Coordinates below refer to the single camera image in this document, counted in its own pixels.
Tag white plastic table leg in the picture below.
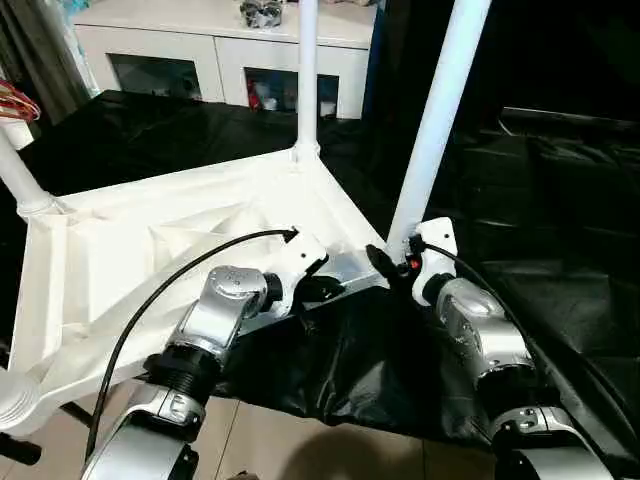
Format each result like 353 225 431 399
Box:
291 0 322 165
0 130 59 217
0 369 42 436
384 0 495 264

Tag white plastic table top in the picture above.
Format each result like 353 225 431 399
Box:
0 147 396 436

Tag black mat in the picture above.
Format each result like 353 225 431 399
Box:
0 89 640 451

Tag long black bar device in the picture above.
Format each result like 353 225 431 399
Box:
499 105 640 132

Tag white glass-door cabinet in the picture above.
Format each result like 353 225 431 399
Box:
74 0 376 120

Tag dark grey bundle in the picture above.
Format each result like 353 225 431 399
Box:
239 0 286 29

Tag white blue patterned roll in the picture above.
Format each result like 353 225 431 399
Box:
64 0 99 96

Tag white storage box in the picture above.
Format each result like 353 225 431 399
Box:
2 119 34 151

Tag red clothes hangers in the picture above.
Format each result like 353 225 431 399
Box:
0 77 41 121

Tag grey curtain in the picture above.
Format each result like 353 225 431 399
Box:
0 0 91 121

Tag black left wrist camera cable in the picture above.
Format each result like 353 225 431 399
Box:
84 227 300 461

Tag black folding frame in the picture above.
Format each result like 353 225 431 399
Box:
0 399 96 466

